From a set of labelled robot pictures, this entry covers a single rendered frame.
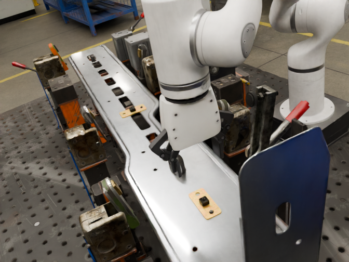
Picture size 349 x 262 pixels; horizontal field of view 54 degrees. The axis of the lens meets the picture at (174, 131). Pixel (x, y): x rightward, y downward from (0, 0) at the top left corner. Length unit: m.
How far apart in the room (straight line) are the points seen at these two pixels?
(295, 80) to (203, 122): 0.70
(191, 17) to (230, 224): 0.40
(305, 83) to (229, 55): 0.80
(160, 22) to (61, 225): 0.90
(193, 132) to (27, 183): 1.02
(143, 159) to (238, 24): 0.51
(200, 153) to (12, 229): 0.75
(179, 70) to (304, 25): 0.70
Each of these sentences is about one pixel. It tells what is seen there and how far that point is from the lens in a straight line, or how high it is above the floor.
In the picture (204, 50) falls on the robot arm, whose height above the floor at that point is 1.37.
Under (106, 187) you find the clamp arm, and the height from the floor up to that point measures 1.11.
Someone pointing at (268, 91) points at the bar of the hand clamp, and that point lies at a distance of 0.67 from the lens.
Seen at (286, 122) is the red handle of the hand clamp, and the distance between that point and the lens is 0.75.
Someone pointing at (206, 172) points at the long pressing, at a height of 1.00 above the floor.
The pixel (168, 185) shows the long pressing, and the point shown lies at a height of 1.00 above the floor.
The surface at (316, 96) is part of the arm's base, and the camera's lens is 1.29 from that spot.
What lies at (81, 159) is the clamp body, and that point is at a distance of 1.03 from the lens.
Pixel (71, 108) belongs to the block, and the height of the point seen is 0.93.
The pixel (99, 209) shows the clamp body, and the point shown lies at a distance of 0.74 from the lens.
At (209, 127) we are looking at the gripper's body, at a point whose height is 1.20.
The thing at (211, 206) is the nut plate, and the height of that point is 1.00.
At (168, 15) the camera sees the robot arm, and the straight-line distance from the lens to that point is 0.49.
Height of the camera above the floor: 1.55
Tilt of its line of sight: 35 degrees down
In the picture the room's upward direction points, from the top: 12 degrees counter-clockwise
